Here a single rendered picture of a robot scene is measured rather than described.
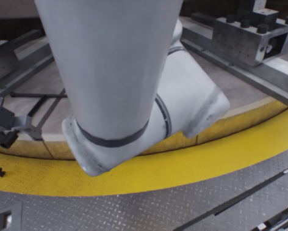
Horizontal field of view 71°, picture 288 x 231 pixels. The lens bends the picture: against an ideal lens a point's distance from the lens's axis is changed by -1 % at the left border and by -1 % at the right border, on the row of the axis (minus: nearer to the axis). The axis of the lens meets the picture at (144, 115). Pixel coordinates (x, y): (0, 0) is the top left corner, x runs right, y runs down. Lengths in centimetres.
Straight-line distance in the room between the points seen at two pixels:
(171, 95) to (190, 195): 110
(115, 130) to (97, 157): 7
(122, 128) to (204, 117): 14
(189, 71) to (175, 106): 6
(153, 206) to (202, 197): 30
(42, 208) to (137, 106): 137
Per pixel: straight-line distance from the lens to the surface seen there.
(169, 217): 128
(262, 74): 170
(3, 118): 59
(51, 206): 147
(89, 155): 24
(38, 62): 230
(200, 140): 155
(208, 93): 30
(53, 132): 141
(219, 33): 179
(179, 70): 31
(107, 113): 16
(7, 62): 199
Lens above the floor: 119
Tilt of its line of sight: 41 degrees down
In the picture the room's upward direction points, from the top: 6 degrees counter-clockwise
